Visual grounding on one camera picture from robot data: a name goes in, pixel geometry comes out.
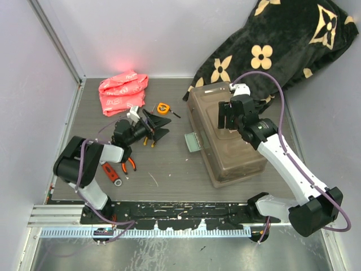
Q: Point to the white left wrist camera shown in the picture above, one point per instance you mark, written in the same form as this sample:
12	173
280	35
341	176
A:
133	114

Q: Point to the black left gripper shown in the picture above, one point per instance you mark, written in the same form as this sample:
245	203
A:
156	121

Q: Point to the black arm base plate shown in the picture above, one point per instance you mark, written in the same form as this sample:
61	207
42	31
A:
184	215

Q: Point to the pink printed cloth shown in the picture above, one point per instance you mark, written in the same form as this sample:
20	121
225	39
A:
119	93

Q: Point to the vertical aluminium corner post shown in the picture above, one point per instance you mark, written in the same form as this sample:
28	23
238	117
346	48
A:
55	39

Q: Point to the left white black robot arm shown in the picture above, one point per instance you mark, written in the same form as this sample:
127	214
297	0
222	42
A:
78	162

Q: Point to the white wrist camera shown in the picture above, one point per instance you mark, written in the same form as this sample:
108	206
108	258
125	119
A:
133	114
239	89

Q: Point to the yellow handled long nose pliers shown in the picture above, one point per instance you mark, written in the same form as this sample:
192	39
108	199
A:
147	140

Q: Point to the yellow tape measure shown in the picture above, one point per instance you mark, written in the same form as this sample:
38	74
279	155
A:
164	109

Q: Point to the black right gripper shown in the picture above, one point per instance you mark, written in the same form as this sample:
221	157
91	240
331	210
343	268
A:
224	110

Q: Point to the orange handled adjustable wrench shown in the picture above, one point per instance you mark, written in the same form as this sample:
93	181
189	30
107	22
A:
111	173

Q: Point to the black floral plush blanket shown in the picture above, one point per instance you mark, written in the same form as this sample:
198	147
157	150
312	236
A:
281	44

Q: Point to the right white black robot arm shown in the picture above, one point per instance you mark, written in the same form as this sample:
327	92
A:
315	205

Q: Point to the aluminium frame rail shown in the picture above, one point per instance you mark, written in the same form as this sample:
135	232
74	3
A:
63	215

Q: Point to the white slotted cable duct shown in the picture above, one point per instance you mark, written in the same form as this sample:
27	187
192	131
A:
94	232

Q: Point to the grey green toolbox latch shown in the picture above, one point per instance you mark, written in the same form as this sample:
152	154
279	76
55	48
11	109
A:
192	142

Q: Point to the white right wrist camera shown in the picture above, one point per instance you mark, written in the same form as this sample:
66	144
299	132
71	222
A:
239	89

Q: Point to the translucent brown plastic toolbox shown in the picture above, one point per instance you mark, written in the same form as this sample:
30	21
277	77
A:
227	157

